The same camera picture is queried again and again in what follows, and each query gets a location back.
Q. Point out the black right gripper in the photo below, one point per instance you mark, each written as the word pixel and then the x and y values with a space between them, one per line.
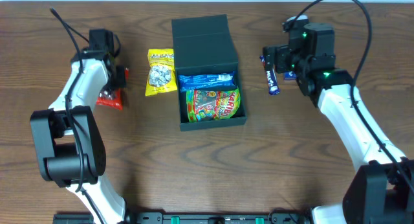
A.
pixel 270 56

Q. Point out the red Maltesers bag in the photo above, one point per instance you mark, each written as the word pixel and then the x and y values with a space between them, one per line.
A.
pixel 112 96

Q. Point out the yellow nuts snack bag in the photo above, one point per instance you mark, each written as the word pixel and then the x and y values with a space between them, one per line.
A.
pixel 161 77

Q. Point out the blue Oreo cookie pack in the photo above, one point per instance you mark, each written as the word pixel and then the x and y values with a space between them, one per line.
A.
pixel 206 81

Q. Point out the purple Dairy Milk bar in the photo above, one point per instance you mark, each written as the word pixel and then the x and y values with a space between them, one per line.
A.
pixel 273 87

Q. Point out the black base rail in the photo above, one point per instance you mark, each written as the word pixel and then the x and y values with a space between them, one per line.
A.
pixel 277 217

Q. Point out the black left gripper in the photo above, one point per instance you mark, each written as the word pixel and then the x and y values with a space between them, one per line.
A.
pixel 119 78

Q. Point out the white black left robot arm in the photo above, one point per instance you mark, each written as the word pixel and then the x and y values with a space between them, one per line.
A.
pixel 69 148

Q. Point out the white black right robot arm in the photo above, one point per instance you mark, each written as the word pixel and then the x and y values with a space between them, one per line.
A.
pixel 381 189

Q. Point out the blue Eclipse mint box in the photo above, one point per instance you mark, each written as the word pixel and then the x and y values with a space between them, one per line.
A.
pixel 288 76

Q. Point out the colourful Haribo gummy bag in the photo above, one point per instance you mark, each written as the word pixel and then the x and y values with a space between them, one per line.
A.
pixel 211 105

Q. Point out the black gift box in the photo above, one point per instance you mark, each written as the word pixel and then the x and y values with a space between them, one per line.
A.
pixel 203 45

